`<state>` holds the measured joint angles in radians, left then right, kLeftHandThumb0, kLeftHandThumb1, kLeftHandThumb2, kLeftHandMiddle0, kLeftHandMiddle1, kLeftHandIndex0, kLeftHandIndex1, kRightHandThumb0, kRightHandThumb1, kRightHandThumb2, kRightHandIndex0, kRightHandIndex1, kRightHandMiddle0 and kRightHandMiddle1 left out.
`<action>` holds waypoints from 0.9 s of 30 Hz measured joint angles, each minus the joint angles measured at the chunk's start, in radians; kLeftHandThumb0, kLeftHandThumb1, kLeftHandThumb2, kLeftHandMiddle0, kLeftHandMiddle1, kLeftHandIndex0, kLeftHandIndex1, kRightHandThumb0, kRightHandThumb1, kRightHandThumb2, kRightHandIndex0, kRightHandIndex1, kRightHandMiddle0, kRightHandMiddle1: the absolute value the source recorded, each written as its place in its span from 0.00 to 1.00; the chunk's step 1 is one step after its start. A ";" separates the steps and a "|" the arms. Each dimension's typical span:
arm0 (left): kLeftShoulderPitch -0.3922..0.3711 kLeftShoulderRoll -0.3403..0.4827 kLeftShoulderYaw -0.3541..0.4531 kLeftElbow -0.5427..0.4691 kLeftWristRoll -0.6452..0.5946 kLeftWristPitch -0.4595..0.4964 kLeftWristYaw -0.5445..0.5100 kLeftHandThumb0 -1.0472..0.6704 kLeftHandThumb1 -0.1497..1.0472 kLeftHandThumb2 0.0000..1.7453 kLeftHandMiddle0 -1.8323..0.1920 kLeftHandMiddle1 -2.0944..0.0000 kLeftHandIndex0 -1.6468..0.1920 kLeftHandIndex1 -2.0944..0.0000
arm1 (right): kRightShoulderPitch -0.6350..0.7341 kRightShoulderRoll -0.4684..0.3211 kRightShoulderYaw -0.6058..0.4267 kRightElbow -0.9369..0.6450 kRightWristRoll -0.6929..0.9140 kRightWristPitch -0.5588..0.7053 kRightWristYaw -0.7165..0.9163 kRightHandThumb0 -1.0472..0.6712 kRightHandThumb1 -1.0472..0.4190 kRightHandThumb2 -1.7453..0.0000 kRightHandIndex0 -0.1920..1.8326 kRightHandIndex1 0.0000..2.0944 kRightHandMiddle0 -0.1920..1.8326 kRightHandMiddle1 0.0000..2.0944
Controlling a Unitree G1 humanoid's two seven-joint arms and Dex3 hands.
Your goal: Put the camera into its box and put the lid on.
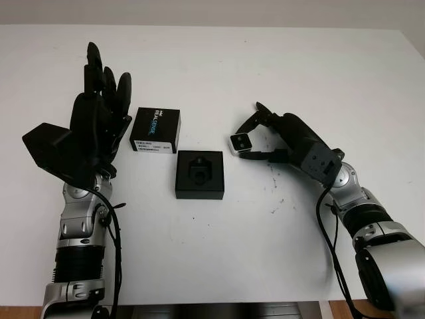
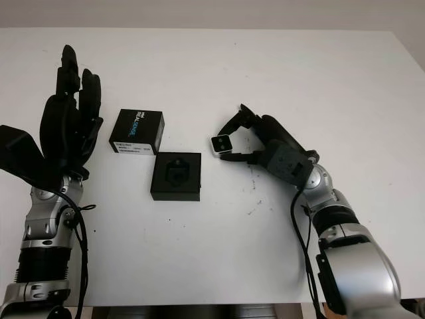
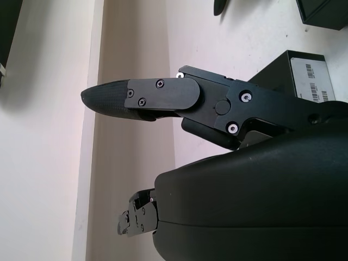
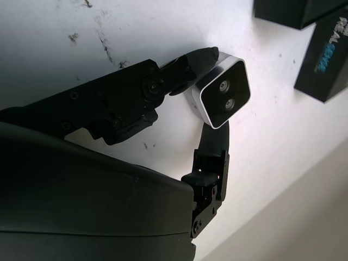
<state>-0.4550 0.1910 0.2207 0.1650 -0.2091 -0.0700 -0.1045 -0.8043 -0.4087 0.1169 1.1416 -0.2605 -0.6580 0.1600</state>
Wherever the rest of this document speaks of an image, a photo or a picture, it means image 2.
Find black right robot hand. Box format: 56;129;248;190
218;104;306;167

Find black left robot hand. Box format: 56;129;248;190
39;43;104;181

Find small silver depth camera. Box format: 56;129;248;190
209;134;232;156

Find black RealSense box lid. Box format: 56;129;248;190
108;108;166;156

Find dark robot torso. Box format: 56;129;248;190
91;304;319;319

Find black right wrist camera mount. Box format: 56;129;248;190
265;139;320;191

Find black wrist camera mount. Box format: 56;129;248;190
0;124;64;192
265;139;320;191

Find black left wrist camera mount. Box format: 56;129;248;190
0;124;64;192

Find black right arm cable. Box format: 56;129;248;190
290;189;328;319

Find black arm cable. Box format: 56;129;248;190
290;189;328;319
59;189;96;319

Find black camera box base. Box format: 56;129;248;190
150;152;203;202

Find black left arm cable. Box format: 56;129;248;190
59;189;96;319

